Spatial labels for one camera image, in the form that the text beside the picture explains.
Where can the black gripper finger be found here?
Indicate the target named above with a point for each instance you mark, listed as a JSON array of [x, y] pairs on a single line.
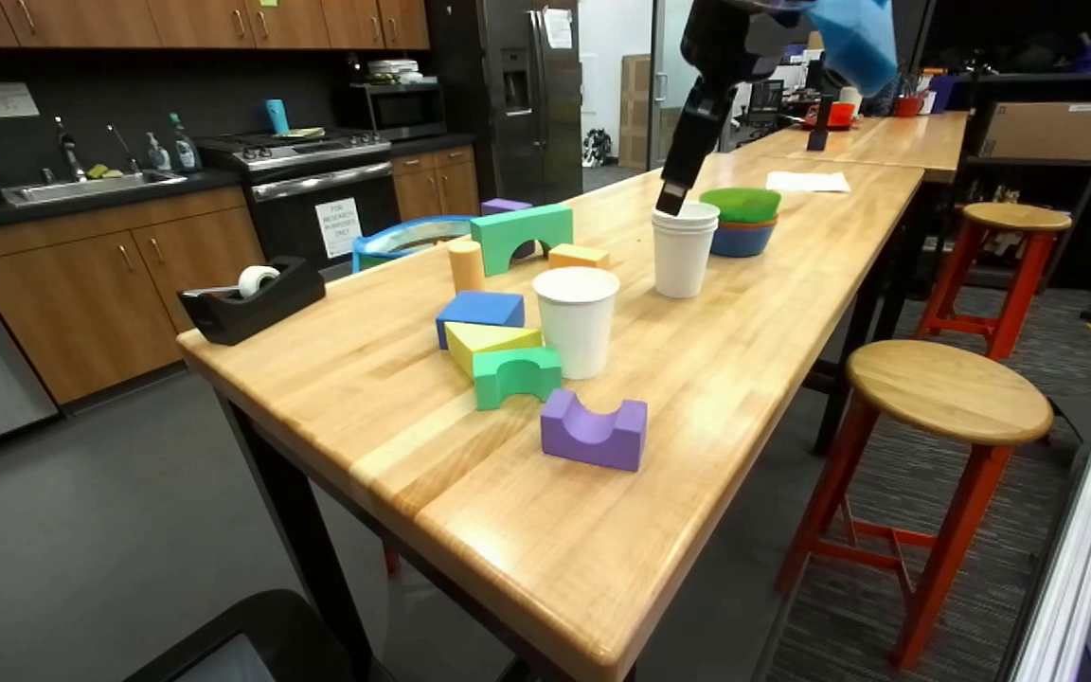
[[710, 125], [680, 162]]

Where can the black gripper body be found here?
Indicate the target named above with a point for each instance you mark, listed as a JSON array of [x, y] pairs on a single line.
[[723, 32]]

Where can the frosted glass door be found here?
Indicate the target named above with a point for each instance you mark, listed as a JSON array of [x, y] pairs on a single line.
[[666, 63]]

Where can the cardboard box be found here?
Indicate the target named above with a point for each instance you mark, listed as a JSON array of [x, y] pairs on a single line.
[[635, 107]]

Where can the red bowl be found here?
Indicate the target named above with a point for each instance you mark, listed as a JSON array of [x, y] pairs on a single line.
[[835, 119]]

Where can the small orange arch block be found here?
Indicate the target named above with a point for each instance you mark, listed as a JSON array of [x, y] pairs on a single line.
[[579, 253]]

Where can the dark refrigerator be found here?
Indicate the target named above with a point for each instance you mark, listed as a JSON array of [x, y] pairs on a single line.
[[510, 125]]

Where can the small purple foam block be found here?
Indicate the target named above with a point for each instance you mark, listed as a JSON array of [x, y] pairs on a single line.
[[506, 205]]

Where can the large green arch block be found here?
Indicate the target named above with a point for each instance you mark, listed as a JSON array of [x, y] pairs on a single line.
[[491, 229]]

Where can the tan cylinder block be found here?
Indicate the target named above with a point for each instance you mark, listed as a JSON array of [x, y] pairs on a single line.
[[469, 266]]

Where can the narrow wooden base cabinet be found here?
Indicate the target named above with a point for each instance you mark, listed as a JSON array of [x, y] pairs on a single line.
[[433, 181]]

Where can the blue foam block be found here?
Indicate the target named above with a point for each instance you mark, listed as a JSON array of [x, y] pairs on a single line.
[[478, 308]]

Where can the yellow triangular foam block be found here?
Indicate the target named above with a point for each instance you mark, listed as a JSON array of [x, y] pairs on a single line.
[[475, 343]]

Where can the steel microwave oven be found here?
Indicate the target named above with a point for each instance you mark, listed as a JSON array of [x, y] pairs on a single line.
[[400, 112]]

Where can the small green arch block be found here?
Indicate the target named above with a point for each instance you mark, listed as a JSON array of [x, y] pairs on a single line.
[[487, 380]]

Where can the light blue chair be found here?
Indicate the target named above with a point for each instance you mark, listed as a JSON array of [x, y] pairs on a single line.
[[396, 232]]

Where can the stack of white plates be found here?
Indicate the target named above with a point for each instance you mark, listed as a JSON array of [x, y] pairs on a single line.
[[396, 68]]

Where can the purple notched foam block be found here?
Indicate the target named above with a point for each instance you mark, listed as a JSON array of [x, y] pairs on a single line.
[[570, 449]]

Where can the wooden stool red legs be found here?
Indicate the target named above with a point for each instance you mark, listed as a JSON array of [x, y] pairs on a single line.
[[1013, 214], [948, 385]]

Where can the black framed brown board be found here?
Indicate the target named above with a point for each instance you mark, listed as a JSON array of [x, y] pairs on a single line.
[[1053, 125]]

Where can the white paper notice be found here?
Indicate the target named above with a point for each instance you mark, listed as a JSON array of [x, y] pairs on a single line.
[[338, 229]]

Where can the steel kitchen stove oven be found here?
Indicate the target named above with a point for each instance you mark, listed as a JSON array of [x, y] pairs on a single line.
[[285, 210]]

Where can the teal bottle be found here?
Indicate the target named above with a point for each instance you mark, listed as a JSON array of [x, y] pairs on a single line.
[[280, 113]]

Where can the white tape roll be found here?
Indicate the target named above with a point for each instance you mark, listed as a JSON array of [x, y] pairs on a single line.
[[257, 276]]

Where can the black tape dispenser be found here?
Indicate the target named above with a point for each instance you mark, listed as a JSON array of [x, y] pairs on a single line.
[[257, 317]]

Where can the white robot cart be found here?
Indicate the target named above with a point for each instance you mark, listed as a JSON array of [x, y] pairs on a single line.
[[1078, 569]]

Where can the steel kitchen sink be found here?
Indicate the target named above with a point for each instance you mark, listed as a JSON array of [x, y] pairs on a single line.
[[79, 189]]

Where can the wide wooden base cabinet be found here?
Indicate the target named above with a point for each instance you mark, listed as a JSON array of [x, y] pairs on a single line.
[[92, 303]]

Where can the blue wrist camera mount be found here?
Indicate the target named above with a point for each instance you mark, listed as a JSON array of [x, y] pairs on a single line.
[[856, 37]]

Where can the black table frame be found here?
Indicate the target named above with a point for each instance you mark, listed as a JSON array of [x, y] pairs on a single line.
[[301, 531]]

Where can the wooden wall cabinets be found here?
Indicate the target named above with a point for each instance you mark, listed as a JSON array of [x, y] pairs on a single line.
[[131, 20]]

